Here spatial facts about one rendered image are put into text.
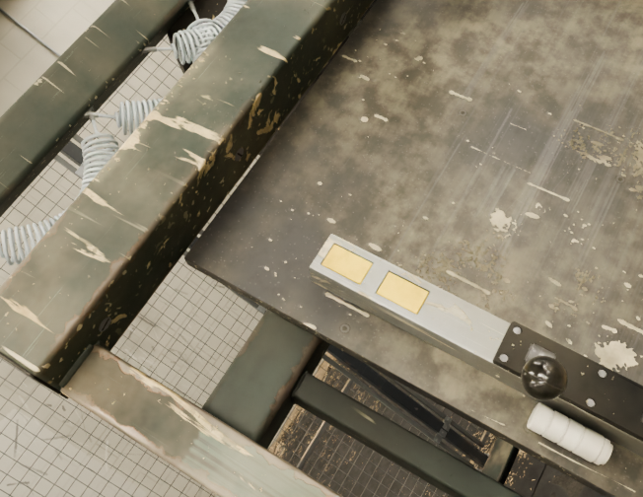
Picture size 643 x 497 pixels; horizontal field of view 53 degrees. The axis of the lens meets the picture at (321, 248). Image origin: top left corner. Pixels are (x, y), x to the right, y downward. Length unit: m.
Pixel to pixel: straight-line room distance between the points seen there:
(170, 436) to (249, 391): 0.12
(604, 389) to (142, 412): 0.46
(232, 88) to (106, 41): 0.58
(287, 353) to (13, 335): 0.29
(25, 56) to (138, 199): 4.95
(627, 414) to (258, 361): 0.39
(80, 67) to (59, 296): 0.68
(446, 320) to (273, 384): 0.21
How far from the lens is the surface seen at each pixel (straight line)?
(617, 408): 0.71
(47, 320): 0.70
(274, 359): 0.76
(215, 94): 0.79
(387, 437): 0.76
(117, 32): 1.35
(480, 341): 0.70
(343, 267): 0.72
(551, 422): 0.71
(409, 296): 0.71
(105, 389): 0.71
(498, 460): 1.88
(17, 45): 5.68
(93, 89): 1.30
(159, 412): 0.68
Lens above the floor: 1.89
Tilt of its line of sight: 13 degrees down
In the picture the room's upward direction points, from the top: 52 degrees counter-clockwise
